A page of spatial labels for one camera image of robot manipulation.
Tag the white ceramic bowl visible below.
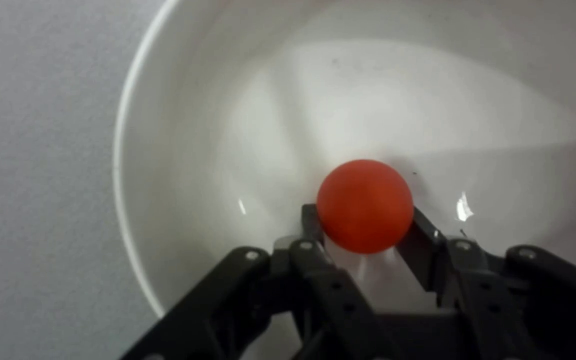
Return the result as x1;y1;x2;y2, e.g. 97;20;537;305
113;0;576;312

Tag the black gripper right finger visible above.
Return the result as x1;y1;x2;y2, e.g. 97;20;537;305
393;211;576;360

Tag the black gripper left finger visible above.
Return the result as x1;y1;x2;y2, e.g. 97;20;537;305
120;204;396;360

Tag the orange ball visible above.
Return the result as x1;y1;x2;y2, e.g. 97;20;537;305
316;160;414;254

